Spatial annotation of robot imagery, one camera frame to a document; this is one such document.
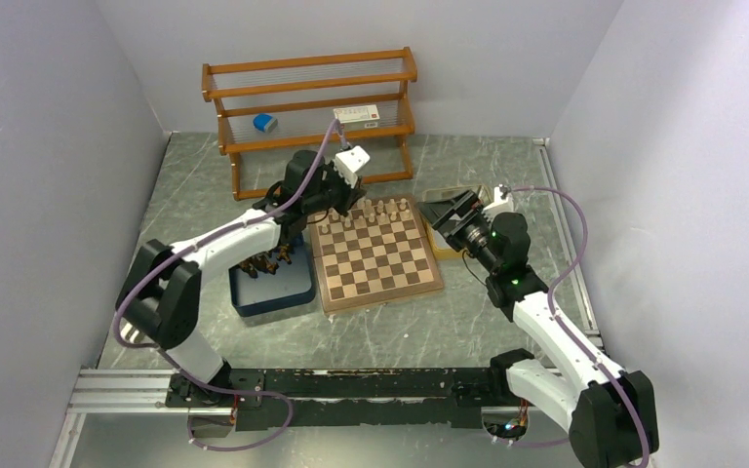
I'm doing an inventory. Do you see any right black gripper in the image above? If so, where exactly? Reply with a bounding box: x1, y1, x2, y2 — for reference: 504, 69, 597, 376
414, 188, 500, 274

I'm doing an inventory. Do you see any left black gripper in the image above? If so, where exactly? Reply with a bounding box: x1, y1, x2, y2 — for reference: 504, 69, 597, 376
303, 159, 367, 216

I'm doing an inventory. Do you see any light queen chess piece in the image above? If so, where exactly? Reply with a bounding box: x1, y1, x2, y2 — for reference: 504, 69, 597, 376
363, 199, 375, 218

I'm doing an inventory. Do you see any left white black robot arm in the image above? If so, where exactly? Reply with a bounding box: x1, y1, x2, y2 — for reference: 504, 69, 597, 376
113, 146, 370, 406

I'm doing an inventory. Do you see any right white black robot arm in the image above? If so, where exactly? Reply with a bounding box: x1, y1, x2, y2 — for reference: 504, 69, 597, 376
418, 186, 659, 467

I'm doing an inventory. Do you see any wooden chess board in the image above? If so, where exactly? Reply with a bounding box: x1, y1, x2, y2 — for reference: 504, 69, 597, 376
308, 194, 444, 315

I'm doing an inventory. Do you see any dark chess pieces pile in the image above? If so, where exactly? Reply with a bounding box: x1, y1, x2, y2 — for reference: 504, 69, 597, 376
238, 245, 293, 279

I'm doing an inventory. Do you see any gold metal tin tray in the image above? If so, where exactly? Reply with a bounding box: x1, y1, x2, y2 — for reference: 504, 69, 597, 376
421, 184, 492, 260

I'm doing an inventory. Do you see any white red card box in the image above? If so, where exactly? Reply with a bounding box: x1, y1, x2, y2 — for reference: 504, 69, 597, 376
333, 104, 380, 132

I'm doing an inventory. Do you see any blue eraser block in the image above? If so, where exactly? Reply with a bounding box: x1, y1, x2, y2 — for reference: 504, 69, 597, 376
252, 113, 278, 134

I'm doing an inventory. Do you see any wooden two-tier shelf rack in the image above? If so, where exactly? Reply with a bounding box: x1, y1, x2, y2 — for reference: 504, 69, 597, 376
201, 47, 418, 200

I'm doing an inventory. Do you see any blue metal tin tray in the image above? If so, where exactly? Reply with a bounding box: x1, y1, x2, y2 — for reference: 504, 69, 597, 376
228, 233, 316, 318

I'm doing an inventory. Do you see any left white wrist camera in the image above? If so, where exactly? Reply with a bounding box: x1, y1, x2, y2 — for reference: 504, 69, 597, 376
334, 145, 371, 187

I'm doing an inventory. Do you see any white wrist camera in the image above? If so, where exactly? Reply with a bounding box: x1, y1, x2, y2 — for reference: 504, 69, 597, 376
483, 184, 515, 221
334, 145, 371, 187

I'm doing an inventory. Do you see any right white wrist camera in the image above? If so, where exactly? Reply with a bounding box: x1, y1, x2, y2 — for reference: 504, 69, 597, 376
483, 184, 515, 221

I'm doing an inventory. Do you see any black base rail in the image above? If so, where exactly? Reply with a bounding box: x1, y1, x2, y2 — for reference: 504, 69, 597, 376
165, 367, 521, 431

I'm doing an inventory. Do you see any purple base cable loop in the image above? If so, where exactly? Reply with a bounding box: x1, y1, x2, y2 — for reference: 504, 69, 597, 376
184, 387, 296, 452

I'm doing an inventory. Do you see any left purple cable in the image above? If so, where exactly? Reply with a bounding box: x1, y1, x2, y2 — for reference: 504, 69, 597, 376
111, 118, 350, 402

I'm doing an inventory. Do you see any aluminium frame rail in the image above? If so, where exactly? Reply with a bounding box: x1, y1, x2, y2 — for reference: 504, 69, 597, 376
51, 368, 188, 468

